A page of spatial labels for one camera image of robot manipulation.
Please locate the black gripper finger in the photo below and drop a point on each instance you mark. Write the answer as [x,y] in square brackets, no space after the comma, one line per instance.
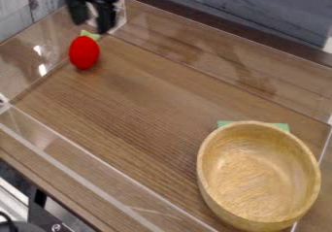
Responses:
[106,19]
[79,11]

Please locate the red plush strawberry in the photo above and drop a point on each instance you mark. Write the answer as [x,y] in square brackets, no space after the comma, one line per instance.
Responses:
[85,50]

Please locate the wooden bowl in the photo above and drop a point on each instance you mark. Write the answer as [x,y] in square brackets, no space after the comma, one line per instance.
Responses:
[258,175]

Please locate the black table leg clamp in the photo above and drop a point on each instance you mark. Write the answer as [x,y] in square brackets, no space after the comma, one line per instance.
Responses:
[39,216]

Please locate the clear acrylic corner bracket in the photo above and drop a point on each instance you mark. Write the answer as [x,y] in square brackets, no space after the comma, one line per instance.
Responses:
[121,16]

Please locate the clear acrylic left wall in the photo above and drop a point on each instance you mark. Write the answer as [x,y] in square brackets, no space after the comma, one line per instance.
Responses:
[35,66]

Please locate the clear acrylic wall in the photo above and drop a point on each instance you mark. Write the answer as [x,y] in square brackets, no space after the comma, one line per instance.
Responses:
[35,66]
[274,74]
[97,191]

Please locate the clear acrylic front wall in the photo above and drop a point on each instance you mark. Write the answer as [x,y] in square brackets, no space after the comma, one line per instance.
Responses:
[97,191]

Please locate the clear acrylic back wall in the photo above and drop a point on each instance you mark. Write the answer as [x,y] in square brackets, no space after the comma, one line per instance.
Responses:
[274,74]

